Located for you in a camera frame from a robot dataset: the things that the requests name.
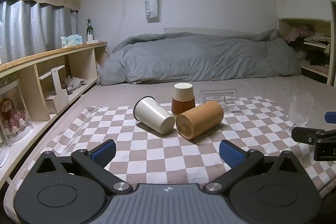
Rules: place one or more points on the brown checkered cloth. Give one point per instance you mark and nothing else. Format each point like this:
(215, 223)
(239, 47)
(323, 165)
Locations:
(157, 158)

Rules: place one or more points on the brown and white cup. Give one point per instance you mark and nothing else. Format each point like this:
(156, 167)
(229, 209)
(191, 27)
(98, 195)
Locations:
(183, 100)

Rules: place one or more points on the folded light clothes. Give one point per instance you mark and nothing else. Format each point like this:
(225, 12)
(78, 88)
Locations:
(317, 39)

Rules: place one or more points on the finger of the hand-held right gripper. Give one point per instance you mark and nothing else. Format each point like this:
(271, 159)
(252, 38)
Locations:
(330, 117)
(305, 135)

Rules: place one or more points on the wooden shelf unit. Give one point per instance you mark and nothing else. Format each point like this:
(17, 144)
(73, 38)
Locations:
(78, 61)

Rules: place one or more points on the dark clothes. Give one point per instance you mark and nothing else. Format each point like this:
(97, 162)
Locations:
(312, 57)

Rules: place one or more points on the wooden wall niche shelf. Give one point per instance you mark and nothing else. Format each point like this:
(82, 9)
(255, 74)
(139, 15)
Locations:
(284, 29)

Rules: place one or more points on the plush toy in case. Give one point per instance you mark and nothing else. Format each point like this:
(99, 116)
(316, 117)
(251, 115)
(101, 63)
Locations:
(21, 92)

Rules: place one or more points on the crumpled grey cloth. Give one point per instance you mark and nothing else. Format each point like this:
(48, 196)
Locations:
(76, 83)

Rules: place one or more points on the wooden cup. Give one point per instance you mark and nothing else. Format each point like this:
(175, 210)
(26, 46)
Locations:
(199, 119)

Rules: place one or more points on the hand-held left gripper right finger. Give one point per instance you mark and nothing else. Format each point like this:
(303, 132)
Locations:
(231, 154)

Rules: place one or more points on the grey curtain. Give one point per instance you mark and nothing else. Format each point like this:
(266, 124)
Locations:
(31, 27)

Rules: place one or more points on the pink cloth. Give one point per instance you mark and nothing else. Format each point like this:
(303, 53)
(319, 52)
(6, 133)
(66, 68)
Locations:
(299, 31)

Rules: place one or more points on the clear plastic box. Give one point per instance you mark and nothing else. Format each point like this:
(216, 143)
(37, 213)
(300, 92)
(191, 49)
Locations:
(223, 98)

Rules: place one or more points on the green glass bottle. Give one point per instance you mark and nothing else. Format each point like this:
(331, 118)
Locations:
(90, 28)

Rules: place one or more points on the white hanging bag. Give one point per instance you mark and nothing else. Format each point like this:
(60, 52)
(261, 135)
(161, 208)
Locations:
(151, 3)

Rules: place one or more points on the white charger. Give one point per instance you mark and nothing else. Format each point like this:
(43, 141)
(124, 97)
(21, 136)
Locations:
(90, 39)

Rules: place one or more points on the grey duvet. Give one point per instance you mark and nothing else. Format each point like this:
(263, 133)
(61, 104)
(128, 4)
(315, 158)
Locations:
(197, 56)

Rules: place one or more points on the brown plush toy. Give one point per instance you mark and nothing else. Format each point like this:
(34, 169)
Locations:
(9, 113)

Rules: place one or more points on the small wooden stand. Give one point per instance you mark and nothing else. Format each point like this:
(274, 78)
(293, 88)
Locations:
(59, 92)

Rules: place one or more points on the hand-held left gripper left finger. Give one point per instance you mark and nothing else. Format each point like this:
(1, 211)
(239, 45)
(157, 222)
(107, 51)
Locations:
(105, 152)

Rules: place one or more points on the clear ribbed glass goblet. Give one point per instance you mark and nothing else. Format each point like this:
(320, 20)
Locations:
(300, 108)

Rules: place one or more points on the tissue box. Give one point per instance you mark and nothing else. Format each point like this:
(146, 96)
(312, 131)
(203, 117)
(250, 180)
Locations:
(71, 40)

